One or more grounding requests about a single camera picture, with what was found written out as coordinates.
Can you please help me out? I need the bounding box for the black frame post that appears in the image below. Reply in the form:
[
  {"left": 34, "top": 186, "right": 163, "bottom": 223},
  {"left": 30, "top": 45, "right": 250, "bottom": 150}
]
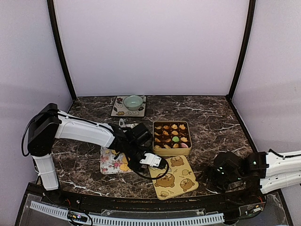
[
  {"left": 47, "top": 0, "right": 77, "bottom": 101},
  {"left": 227, "top": 0, "right": 256, "bottom": 101}
]

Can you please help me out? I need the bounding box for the gold cookie tin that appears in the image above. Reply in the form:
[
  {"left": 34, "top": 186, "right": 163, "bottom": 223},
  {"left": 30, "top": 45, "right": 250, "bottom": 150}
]
[{"left": 152, "top": 121, "right": 192, "bottom": 156}]

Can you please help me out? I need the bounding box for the square floral plate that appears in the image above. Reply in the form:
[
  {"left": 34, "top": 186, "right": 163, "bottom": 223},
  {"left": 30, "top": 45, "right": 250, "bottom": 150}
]
[{"left": 111, "top": 96, "right": 147, "bottom": 118}]

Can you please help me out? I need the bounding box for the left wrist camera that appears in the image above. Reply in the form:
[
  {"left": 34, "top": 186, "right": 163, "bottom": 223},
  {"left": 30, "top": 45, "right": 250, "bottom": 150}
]
[{"left": 140, "top": 153, "right": 165, "bottom": 169}]

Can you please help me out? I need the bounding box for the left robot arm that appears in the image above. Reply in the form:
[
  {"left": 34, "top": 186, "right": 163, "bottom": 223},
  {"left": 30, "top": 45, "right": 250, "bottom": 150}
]
[{"left": 21, "top": 103, "right": 160, "bottom": 205}]

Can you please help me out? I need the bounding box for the left black frame post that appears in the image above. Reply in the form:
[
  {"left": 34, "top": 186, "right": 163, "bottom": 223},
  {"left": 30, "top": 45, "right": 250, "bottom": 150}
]
[{"left": 47, "top": 0, "right": 77, "bottom": 101}]

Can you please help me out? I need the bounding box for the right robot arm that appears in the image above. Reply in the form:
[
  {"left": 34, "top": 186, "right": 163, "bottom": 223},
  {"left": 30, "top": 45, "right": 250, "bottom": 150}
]
[{"left": 199, "top": 149, "right": 301, "bottom": 204}]

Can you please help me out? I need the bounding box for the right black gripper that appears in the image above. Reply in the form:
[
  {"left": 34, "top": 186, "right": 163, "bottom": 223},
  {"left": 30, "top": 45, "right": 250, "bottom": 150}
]
[{"left": 196, "top": 165, "right": 243, "bottom": 193}]

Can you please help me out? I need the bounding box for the green ceramic bowl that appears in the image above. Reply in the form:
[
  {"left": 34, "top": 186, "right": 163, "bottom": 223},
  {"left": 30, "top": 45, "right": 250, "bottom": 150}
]
[{"left": 123, "top": 95, "right": 143, "bottom": 111}]

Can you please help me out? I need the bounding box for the bear printed tin lid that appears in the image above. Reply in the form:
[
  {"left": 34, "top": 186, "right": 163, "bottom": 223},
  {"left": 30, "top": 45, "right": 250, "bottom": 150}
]
[{"left": 149, "top": 155, "right": 198, "bottom": 200}]

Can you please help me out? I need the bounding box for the white slotted cable duct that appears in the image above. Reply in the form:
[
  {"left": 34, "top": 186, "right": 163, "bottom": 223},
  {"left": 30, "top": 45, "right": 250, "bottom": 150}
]
[{"left": 29, "top": 201, "right": 225, "bottom": 226}]

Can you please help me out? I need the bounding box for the green sandwich cookie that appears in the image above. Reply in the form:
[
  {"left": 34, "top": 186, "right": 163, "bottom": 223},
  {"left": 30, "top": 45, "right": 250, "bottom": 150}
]
[{"left": 172, "top": 136, "right": 179, "bottom": 143}]

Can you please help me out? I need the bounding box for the right black frame post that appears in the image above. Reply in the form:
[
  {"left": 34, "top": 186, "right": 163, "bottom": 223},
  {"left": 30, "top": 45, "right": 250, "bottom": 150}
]
[{"left": 227, "top": 0, "right": 256, "bottom": 101}]

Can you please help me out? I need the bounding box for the floral cookie tray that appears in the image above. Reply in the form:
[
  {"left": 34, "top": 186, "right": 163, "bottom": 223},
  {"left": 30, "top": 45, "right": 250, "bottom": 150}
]
[{"left": 100, "top": 122, "right": 139, "bottom": 175}]

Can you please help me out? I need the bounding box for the pink round sandwich cookie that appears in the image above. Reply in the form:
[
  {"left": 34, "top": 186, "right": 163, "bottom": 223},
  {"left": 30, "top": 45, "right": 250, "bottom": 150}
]
[{"left": 181, "top": 143, "right": 189, "bottom": 148}]

